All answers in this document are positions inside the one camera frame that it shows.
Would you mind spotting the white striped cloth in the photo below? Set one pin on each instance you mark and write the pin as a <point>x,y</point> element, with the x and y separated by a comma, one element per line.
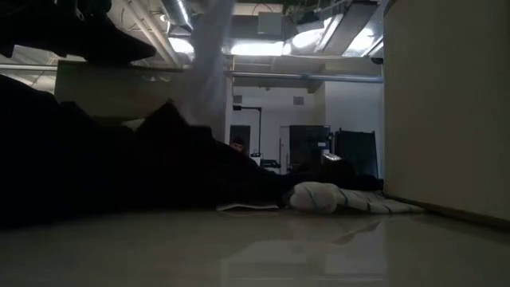
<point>358,199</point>

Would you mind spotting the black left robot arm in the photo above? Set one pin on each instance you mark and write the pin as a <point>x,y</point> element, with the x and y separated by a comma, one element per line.
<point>79,40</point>

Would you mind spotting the white box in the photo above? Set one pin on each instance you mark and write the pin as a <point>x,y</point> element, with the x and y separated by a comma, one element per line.
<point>255,160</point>

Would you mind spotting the person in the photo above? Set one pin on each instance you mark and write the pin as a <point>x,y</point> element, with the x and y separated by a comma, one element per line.
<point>238,145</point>

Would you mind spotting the tall black cabinet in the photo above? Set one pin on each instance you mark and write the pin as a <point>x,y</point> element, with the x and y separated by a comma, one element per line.
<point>308,143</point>

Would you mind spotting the grey shiny bag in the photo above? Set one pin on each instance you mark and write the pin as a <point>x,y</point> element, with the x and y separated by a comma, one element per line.
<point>332,157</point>

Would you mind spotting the bright ceiling light panel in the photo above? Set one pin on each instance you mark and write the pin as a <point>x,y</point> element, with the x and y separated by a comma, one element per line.
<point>259,48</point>

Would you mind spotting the wide black cabinet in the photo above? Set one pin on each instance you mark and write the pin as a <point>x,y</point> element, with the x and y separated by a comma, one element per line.
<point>356,151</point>

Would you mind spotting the horizontal grey ceiling pipe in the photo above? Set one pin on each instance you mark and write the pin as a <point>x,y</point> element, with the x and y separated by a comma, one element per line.
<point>338,77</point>

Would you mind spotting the grey ceiling box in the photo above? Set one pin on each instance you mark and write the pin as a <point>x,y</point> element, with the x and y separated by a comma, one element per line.
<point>271,24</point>

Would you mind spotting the black garment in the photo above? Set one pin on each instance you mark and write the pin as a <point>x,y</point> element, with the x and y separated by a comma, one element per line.
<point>119,171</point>

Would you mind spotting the grey wall vent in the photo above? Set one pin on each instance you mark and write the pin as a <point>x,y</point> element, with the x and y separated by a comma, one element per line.
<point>237,99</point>
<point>299,100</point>

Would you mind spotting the rectangular metal ceiling duct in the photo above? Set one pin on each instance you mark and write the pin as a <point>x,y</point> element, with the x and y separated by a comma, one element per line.
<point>346,28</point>

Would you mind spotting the narrow silver ceiling duct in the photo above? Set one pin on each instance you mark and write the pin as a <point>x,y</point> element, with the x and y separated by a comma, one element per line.
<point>177,12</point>

